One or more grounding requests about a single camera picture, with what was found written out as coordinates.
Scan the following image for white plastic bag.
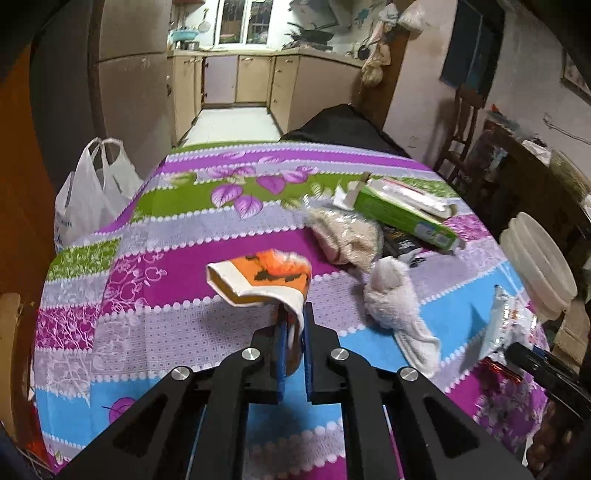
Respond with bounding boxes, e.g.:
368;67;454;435
54;138;142;252

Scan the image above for beige mesh bag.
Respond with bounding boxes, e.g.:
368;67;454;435
307;207;383;272

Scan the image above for dark wooden side table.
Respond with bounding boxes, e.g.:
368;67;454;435
477;128;590;265

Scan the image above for colourful striped tablecloth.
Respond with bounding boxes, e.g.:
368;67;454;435
33;143;547;470

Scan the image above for translucent plastic trash bucket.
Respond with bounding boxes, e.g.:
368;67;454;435
499;212;578;321

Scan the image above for green cardboard box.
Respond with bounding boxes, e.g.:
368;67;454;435
334;172;466;251

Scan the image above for wooden chair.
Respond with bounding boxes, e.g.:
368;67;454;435
434;83;485;185

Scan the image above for beige refrigerator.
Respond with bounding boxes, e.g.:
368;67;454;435
30;1;172;189

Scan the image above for orange wooden cabinet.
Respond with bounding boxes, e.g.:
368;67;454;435
0;45;59;296

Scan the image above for black snack packet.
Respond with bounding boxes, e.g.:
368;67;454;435
381;224;425;268

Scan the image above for beige kitchen cabinets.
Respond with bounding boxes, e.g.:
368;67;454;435
167;48;363;146

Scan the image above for black cloth covered object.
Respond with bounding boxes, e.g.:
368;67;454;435
280;104;410;158

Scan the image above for silver crumpled wrapper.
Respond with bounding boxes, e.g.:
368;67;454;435
479;285;538;365

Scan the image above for white fluffy cloth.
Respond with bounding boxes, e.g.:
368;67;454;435
363;256;441;378

